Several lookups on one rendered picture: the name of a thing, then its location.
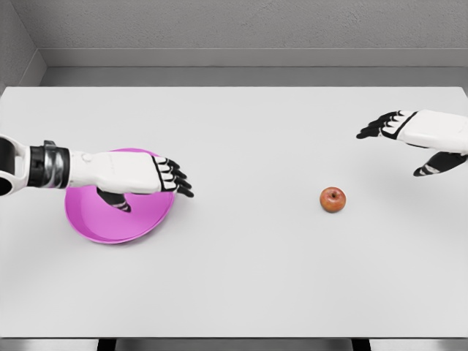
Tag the red apple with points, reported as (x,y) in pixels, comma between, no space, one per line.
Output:
(332,199)

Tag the pink plate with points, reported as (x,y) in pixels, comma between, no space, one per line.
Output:
(109,223)

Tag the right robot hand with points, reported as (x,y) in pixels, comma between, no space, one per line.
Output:
(428,128)

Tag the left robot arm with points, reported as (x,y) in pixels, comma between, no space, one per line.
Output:
(44,168)

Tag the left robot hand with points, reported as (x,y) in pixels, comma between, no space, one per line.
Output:
(131,173)

